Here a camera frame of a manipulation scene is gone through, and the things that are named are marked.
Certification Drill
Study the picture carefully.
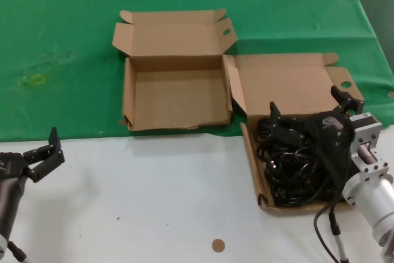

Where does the cardboard box with oval hole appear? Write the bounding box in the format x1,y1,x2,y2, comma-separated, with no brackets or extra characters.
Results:
111,9,238,132

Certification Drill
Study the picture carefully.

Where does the yellow-green rubber ring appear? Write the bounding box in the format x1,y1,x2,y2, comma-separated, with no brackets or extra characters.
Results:
29,73,47,87

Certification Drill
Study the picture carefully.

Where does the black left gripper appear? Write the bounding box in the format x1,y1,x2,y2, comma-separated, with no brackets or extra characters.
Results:
0,126,66,183

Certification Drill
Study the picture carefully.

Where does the robot cable with silver plug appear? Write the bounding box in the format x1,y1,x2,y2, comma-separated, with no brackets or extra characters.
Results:
328,204,350,263

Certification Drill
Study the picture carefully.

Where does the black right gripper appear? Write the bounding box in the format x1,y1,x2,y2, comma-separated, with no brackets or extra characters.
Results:
269,85,364,196

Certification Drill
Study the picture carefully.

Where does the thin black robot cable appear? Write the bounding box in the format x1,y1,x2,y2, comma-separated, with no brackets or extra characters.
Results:
313,196,339,263

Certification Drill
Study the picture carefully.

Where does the green tablecloth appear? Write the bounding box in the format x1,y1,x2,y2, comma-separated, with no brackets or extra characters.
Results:
0,0,394,142

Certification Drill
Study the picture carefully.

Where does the round brown sticker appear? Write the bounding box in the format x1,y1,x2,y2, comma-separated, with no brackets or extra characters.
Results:
211,238,225,253

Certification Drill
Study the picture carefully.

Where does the cardboard box with round hole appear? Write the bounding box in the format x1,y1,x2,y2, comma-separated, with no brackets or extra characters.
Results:
222,52,378,217

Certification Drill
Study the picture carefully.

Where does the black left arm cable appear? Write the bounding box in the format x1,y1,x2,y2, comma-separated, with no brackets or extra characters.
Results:
7,240,30,263

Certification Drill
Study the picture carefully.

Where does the black power cable pile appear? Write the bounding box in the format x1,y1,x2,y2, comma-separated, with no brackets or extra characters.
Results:
254,116,350,208

